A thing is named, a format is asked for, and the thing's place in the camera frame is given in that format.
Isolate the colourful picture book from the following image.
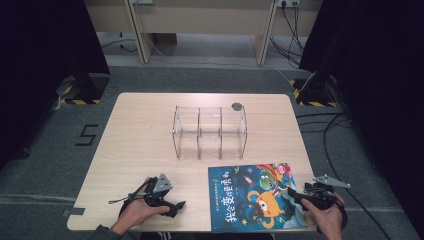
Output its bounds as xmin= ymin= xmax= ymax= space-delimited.
xmin=207 ymin=162 xmax=310 ymax=234

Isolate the person's left hand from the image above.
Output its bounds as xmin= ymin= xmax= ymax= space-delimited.
xmin=110 ymin=195 xmax=171 ymax=236

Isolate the black floor cable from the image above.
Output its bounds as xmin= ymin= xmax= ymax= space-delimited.
xmin=295 ymin=111 xmax=354 ymax=183

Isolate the person's right hand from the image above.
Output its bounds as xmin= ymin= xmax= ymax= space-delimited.
xmin=300 ymin=193 xmax=345 ymax=240

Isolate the black stand base striped tape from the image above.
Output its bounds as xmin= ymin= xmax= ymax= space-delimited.
xmin=54 ymin=72 xmax=111 ymax=106
xmin=289 ymin=74 xmax=338 ymax=108

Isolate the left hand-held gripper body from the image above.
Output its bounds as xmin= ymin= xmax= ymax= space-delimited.
xmin=143 ymin=172 xmax=175 ymax=209

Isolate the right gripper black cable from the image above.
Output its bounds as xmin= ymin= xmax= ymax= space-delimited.
xmin=341 ymin=186 xmax=393 ymax=240

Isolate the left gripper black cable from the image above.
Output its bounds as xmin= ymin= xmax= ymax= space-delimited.
xmin=107 ymin=179 xmax=150 ymax=205

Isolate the clear acrylic divider rack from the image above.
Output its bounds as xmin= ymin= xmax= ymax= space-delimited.
xmin=171 ymin=104 xmax=249 ymax=161

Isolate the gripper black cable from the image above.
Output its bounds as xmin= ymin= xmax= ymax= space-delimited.
xmin=341 ymin=186 xmax=393 ymax=240
xmin=107 ymin=179 xmax=150 ymax=205

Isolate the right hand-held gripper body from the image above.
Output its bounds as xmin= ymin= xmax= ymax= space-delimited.
xmin=304 ymin=174 xmax=352 ymax=211

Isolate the light wooden desk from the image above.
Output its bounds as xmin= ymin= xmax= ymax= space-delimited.
xmin=83 ymin=0 xmax=324 ymax=66

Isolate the black curtain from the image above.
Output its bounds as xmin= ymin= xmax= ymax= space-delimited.
xmin=299 ymin=0 xmax=424 ymax=231
xmin=0 ymin=0 xmax=111 ymax=171

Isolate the thin black cable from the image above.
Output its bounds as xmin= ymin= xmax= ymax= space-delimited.
xmin=100 ymin=32 xmax=138 ymax=54

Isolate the bundle of black cables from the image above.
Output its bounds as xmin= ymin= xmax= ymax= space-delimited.
xmin=268 ymin=2 xmax=305 ymax=70

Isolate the person's dark striped clothing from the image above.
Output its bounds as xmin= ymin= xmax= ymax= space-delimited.
xmin=139 ymin=231 xmax=275 ymax=240

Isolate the grey tape piece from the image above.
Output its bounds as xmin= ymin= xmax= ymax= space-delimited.
xmin=61 ymin=206 xmax=86 ymax=218

